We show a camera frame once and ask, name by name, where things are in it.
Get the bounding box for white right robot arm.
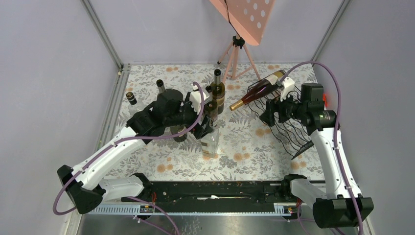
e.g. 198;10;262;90
260;83;374;228

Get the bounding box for green wine bottle grey cap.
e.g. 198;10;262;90
204;86;218;127

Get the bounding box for black wire wine rack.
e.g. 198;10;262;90
247;89;314;160

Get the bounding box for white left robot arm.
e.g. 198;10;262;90
53;85;212;215

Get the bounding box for olive wine bottle black cap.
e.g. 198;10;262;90
156;79;187;142

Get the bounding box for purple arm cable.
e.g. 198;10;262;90
280;61;365;235
52;81;206;216

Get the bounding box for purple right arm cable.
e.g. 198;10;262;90
280;61;365;235

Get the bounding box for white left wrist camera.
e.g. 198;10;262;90
189;90;209;115

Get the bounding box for green wine bottle brown label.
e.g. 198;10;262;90
210;69;225;114

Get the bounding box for clear liquor bottle black cap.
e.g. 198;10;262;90
122;89;219;158

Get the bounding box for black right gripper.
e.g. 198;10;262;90
259;89;307;127

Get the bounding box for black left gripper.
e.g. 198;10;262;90
165;93;214;139

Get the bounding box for grey slotted cable duct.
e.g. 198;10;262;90
89;201;295;216

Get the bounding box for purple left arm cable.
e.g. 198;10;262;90
52;81;206;216

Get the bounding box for red wine bottle gold cap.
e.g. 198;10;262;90
230;70;286;111

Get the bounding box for pink music stand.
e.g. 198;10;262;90
210;0;275;82

